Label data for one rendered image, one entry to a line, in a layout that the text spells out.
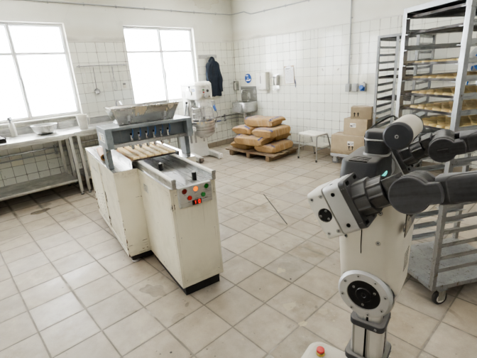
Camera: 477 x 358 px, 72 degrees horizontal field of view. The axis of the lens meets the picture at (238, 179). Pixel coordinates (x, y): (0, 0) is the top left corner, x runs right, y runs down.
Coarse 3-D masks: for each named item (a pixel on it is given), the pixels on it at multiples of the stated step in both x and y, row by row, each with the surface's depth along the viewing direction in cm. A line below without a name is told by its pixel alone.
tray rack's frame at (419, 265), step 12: (444, 0) 171; (456, 0) 164; (408, 12) 196; (420, 12) 200; (468, 156) 240; (468, 168) 243; (444, 240) 259; (456, 240) 258; (420, 252) 246; (432, 252) 245; (444, 252) 244; (456, 252) 243; (408, 264) 232; (420, 264) 231; (444, 264) 229; (456, 264) 229; (420, 276) 219; (444, 276) 217; (456, 276) 216; (468, 276) 215; (444, 288) 210
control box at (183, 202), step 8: (192, 184) 217; (200, 184) 218; (208, 184) 221; (192, 192) 216; (200, 192) 219; (208, 192) 223; (184, 200) 214; (192, 200) 217; (200, 200) 220; (208, 200) 224
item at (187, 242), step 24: (168, 168) 257; (144, 192) 263; (168, 192) 212; (168, 216) 223; (192, 216) 224; (216, 216) 235; (168, 240) 236; (192, 240) 228; (216, 240) 240; (168, 264) 251; (192, 264) 233; (216, 264) 245; (192, 288) 241
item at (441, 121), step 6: (474, 114) 217; (426, 120) 208; (432, 120) 208; (438, 120) 205; (444, 120) 204; (450, 120) 203; (462, 120) 200; (468, 120) 199; (474, 120) 200; (438, 126) 190; (444, 126) 189
